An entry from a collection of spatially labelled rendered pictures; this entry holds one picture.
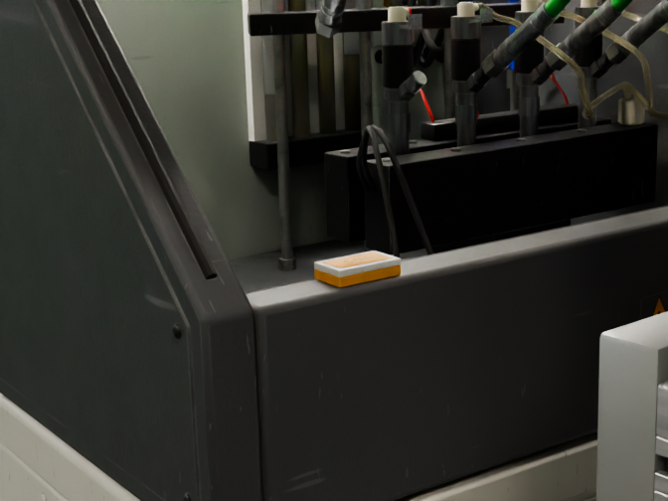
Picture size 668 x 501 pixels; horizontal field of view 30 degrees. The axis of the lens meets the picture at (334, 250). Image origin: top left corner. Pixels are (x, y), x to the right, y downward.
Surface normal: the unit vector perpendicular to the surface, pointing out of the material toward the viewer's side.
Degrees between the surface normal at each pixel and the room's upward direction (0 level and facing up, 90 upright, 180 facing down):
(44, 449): 90
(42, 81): 90
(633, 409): 90
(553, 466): 90
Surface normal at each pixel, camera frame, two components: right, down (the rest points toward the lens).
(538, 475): 0.57, 0.18
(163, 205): 0.36, -0.59
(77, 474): -0.82, 0.16
